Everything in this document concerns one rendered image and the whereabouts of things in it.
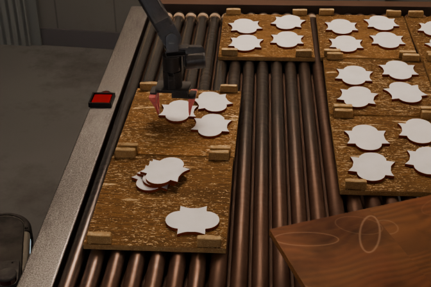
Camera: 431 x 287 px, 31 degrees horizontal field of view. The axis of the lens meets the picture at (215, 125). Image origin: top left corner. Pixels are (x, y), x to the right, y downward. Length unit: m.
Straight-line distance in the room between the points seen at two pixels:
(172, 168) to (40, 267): 0.46
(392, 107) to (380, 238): 0.82
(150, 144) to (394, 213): 0.79
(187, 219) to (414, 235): 0.56
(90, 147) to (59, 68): 2.67
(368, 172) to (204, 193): 0.46
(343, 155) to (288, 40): 0.80
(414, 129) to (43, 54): 3.26
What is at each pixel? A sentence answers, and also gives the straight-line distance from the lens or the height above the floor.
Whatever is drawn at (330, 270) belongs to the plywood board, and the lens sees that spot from 1.69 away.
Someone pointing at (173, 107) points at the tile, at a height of 0.95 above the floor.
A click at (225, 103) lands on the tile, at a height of 0.95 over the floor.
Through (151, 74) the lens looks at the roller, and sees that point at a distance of 2.75.
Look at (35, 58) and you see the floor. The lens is 5.16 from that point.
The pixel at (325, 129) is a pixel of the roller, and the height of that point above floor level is 0.92.
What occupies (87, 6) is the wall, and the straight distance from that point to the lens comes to 5.14.
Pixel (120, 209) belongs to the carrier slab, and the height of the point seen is 0.94.
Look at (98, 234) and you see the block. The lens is 1.92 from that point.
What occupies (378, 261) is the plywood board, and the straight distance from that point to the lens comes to 1.73.
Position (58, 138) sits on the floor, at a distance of 4.23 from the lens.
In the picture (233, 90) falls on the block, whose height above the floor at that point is 0.95.
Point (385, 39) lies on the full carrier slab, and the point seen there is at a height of 0.95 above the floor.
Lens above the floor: 2.13
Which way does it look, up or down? 30 degrees down
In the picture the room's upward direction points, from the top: 1 degrees counter-clockwise
